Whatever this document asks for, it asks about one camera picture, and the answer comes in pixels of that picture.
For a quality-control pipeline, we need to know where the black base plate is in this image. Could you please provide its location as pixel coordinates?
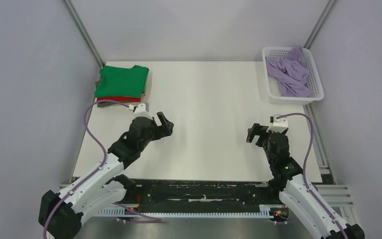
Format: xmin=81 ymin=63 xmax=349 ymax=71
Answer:
xmin=117 ymin=179 xmax=287 ymax=214

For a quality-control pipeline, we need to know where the grey folded t shirt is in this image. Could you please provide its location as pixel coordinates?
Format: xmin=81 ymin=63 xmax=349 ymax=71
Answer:
xmin=96 ymin=101 xmax=134 ymax=108

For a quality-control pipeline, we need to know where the white cable duct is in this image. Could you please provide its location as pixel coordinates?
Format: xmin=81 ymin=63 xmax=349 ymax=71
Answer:
xmin=95 ymin=205 xmax=284 ymax=219

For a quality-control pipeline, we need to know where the purple t shirt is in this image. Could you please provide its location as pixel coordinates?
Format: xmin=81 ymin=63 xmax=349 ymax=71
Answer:
xmin=266 ymin=46 xmax=312 ymax=98

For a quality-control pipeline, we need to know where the white plastic basket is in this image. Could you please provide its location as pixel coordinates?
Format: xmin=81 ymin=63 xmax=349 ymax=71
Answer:
xmin=262 ymin=46 xmax=324 ymax=106

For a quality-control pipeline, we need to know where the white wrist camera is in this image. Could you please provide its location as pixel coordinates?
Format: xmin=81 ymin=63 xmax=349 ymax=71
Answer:
xmin=128 ymin=102 xmax=153 ymax=120
xmin=267 ymin=115 xmax=288 ymax=134

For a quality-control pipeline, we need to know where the tan folded t shirt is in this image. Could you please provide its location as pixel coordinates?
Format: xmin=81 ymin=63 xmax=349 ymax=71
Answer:
xmin=141 ymin=71 xmax=153 ymax=103

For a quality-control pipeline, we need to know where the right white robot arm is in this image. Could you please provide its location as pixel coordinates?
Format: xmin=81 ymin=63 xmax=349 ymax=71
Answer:
xmin=246 ymin=123 xmax=365 ymax=239

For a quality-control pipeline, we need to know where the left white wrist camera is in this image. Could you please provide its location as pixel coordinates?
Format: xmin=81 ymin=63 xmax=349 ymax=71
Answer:
xmin=128 ymin=102 xmax=153 ymax=120

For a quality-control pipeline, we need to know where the red folded t shirt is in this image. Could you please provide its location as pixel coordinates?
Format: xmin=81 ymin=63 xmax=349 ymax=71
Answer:
xmin=97 ymin=96 xmax=141 ymax=103

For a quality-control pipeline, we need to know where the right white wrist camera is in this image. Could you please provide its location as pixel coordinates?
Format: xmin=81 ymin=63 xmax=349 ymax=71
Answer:
xmin=267 ymin=115 xmax=288 ymax=134

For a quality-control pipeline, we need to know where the green folded t shirt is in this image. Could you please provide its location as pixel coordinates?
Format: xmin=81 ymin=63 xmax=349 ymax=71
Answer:
xmin=95 ymin=65 xmax=149 ymax=98

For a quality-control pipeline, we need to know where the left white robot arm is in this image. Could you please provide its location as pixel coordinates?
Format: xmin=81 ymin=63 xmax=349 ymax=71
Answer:
xmin=38 ymin=112 xmax=174 ymax=239

